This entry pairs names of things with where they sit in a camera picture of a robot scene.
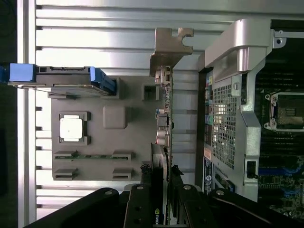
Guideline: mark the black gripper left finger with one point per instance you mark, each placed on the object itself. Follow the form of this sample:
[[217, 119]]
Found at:
[[140, 206]]

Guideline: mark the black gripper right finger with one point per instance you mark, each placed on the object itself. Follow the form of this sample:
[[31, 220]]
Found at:
[[187, 209]]

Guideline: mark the green RAM stick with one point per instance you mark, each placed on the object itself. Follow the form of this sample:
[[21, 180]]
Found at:
[[95, 156]]

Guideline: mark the grey parts rack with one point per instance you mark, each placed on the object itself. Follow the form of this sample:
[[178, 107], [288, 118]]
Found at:
[[99, 142]]

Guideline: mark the open black PC case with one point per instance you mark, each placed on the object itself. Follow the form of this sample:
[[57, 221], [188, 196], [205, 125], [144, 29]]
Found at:
[[249, 142]]

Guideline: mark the silver CPU chip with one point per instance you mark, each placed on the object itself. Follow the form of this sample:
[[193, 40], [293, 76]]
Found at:
[[71, 129]]

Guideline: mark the green motherboard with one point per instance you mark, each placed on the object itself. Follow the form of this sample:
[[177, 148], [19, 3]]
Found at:
[[280, 147]]

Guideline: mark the CPU socket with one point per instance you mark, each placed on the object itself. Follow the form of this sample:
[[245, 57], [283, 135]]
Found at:
[[289, 111]]

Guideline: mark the hard disk with blue carrier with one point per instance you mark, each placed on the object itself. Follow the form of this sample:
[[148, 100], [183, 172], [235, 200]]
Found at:
[[66, 76]]

